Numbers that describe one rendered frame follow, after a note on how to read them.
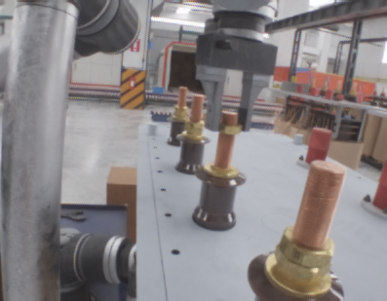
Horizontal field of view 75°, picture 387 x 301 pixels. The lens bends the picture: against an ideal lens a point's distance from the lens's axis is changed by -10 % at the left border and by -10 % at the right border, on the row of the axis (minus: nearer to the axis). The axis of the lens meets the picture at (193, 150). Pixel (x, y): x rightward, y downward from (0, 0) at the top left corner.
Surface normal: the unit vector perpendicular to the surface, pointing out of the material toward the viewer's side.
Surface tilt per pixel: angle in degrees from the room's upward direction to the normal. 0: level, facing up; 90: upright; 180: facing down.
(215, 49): 90
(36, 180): 82
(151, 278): 11
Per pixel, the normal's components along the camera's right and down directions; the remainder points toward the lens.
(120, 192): 0.18, 0.29
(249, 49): 0.45, 0.29
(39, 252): 0.68, 0.15
